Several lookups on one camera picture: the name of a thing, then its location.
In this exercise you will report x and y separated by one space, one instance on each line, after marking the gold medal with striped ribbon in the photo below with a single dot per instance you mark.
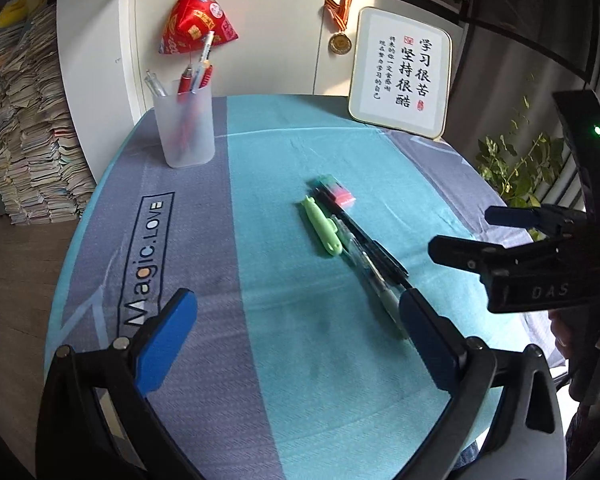
340 42

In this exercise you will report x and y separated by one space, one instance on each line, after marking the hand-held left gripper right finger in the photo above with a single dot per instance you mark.
430 345

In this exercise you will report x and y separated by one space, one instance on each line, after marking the clear pen with green grip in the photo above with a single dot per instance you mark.
372 275

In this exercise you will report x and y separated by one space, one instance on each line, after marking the green whale-shaped pen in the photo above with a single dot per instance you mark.
324 227

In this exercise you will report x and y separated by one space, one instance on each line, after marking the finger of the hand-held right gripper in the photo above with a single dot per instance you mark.
520 216
460 255

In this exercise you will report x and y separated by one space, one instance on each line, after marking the pale clear pen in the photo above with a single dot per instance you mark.
206 50

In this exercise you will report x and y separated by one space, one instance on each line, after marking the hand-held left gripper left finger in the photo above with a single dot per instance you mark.
164 342

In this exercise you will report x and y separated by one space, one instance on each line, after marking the green leafy plant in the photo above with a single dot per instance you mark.
520 165

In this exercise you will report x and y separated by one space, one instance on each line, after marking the red pyramid hanging ornament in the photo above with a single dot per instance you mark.
195 17

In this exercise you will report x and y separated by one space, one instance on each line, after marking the yellow plush toy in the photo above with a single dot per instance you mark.
10 12

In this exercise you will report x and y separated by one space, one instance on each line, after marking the translucent plastic pen cup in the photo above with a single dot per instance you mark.
187 130

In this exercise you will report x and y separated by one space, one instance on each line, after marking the tall stacks of books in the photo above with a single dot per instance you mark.
25 135

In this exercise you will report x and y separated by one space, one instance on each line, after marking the person's right hand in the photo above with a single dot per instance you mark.
580 355

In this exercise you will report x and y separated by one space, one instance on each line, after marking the dark glass cabinet door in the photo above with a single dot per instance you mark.
540 15

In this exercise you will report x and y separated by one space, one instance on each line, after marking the pastel multicolour highlighter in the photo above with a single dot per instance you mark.
336 191

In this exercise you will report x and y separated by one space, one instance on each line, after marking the black pen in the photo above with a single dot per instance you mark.
365 245

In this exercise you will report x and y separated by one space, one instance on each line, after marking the framed calligraphy board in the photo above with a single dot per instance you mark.
405 70

